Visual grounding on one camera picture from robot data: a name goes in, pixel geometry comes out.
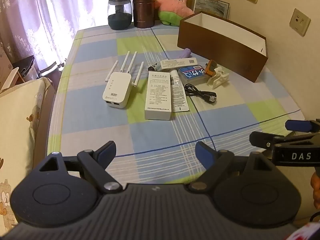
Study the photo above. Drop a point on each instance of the white plastic clip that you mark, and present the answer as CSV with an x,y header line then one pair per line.
x,y
217,78

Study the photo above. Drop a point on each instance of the checked blue green sheet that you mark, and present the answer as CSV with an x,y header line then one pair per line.
x,y
155,135

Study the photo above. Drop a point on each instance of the framed picture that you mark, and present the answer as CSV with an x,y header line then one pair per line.
x,y
210,5

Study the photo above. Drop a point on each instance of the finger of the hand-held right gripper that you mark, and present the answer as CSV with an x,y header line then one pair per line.
x,y
297,125
261,140

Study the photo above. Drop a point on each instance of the red white printed cloth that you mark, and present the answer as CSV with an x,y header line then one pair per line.
x,y
307,231

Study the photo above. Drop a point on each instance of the brown metal canister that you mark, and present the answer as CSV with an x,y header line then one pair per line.
x,y
143,7

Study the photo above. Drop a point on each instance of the purple squeeze tube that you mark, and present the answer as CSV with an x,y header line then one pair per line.
x,y
187,52

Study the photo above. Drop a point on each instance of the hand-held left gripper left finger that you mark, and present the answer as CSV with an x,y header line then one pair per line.
x,y
108,152

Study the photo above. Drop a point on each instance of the white squeeze tube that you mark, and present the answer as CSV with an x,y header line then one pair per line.
x,y
178,92

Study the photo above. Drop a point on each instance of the person's right hand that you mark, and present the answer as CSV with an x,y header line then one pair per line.
x,y
316,187

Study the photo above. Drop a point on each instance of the small white medicine box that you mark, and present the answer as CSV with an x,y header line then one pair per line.
x,y
178,63

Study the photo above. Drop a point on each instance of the dark spray bottle white cap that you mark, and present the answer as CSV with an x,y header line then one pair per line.
x,y
153,67

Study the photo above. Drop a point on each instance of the pink starfish plush toy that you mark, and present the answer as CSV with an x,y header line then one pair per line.
x,y
175,7

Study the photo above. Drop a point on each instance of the orange utility knife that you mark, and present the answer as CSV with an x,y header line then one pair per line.
x,y
211,67

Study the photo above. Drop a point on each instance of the clear plastic case blue label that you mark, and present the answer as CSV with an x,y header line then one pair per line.
x,y
193,75

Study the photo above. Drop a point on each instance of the sheer patterned curtain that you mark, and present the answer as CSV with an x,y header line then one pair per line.
x,y
50,10

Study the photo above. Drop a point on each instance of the dark glass humidifier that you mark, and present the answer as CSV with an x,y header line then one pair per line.
x,y
119,20

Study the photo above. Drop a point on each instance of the black bag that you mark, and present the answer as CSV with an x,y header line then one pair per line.
x,y
25,66

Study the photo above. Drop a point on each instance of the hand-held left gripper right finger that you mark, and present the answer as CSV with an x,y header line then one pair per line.
x,y
203,152

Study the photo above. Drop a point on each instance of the brown storage box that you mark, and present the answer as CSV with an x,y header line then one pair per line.
x,y
217,45

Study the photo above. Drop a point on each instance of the white wifi repeater with antennas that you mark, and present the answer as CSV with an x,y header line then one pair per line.
x,y
116,87

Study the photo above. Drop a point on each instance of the long white carton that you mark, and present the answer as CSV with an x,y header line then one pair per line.
x,y
158,95

